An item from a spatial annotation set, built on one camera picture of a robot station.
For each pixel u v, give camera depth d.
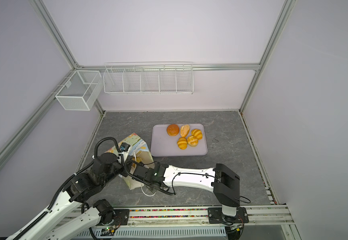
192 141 0.99
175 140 1.03
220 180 0.48
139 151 0.76
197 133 1.02
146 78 1.00
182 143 0.99
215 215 0.74
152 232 0.71
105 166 0.50
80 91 0.98
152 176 0.54
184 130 1.03
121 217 0.74
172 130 1.04
